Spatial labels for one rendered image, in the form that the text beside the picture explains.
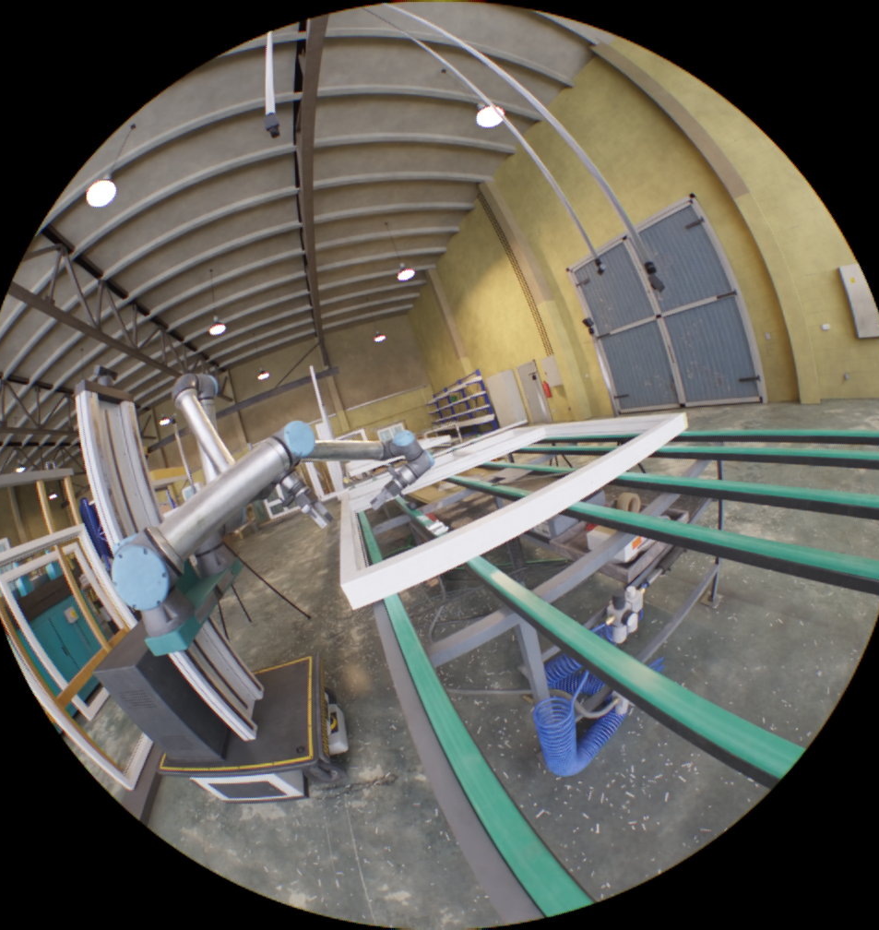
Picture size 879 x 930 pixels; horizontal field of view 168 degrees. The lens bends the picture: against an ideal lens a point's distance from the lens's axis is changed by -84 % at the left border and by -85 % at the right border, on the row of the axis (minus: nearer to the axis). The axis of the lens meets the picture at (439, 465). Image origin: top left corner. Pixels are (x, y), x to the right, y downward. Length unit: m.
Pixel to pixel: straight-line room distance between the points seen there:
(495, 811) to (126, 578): 0.74
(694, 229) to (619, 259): 2.02
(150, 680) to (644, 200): 8.41
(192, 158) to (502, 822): 8.63
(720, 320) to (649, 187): 3.03
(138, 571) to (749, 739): 0.98
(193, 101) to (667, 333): 10.35
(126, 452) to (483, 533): 1.35
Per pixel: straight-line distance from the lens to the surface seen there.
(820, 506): 0.84
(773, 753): 0.40
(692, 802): 1.27
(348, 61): 7.67
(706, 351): 6.75
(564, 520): 1.27
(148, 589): 0.78
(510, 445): 1.95
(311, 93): 5.55
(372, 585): 0.70
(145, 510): 1.38
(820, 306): 6.49
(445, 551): 0.71
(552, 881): 0.34
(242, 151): 8.39
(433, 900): 1.28
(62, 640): 4.08
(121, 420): 1.46
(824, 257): 6.61
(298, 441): 0.92
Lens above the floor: 1.21
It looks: 9 degrees down
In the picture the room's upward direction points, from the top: 18 degrees counter-clockwise
